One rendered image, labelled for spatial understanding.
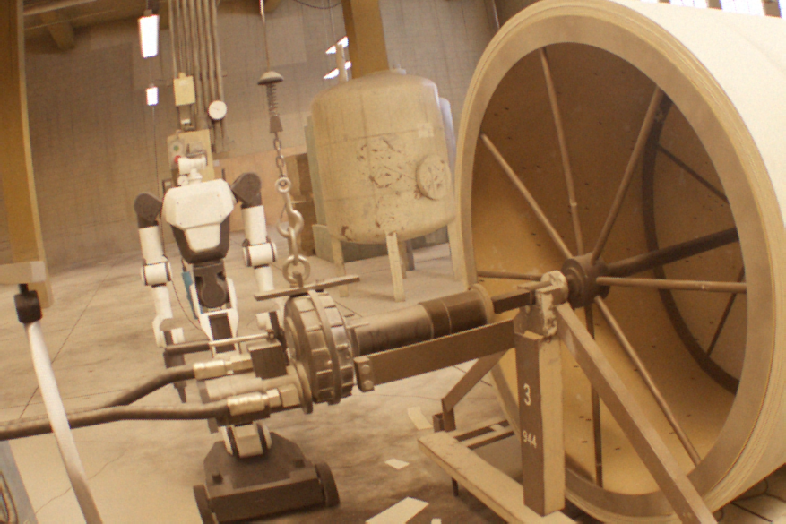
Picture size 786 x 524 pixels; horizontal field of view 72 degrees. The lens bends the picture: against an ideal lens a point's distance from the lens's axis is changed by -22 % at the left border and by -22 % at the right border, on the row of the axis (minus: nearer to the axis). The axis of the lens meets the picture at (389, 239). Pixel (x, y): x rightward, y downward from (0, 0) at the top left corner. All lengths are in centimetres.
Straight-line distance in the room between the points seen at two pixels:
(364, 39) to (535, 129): 833
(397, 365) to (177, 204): 120
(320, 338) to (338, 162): 492
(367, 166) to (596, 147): 366
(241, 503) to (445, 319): 129
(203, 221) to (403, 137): 395
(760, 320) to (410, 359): 88
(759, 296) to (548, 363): 74
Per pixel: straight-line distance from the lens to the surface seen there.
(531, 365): 188
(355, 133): 626
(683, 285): 162
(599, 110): 277
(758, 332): 146
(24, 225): 1031
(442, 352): 167
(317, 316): 154
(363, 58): 1074
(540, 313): 184
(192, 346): 160
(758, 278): 143
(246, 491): 260
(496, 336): 173
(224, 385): 160
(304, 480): 261
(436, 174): 639
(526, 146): 264
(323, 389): 156
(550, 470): 203
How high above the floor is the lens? 135
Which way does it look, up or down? 7 degrees down
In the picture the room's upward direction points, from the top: 8 degrees counter-clockwise
